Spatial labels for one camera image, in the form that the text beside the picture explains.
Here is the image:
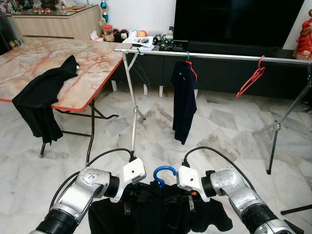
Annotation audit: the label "blue hanger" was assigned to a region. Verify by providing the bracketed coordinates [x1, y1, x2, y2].
[153, 166, 177, 188]

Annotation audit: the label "red hanger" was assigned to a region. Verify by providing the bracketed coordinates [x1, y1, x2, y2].
[236, 55, 267, 99]

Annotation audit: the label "navy shirt red collar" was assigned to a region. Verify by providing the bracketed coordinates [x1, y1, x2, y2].
[171, 59, 198, 145]

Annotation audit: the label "black long-sleeved garment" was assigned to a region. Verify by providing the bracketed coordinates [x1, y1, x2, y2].
[12, 55, 79, 145]

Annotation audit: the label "silver clothes rack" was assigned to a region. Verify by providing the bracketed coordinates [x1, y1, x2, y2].
[114, 47, 312, 175]

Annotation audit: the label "marble folding table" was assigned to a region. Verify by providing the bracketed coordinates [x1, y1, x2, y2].
[0, 39, 125, 166]

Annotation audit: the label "stack of papers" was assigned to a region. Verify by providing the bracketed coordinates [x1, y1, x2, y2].
[122, 37, 156, 51]

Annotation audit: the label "black soundbar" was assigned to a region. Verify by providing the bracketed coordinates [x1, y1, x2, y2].
[188, 41, 281, 55]

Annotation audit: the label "black electronic gadgets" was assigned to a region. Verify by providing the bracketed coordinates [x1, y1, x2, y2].
[154, 34, 176, 51]

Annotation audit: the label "black round plush toy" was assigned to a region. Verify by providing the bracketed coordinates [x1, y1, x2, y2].
[115, 29, 130, 41]

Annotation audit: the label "red-lidded jar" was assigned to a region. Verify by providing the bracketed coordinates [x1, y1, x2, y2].
[102, 24, 115, 42]

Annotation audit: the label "black television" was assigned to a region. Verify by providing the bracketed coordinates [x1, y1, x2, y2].
[173, 0, 305, 48]

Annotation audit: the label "blue trophy ornament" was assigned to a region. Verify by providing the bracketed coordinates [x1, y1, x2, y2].
[100, 0, 109, 22]

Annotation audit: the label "red laughing Buddha statue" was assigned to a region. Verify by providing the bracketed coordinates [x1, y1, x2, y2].
[294, 10, 312, 60]

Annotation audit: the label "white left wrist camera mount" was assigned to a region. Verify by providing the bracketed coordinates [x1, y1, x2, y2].
[110, 157, 147, 203]

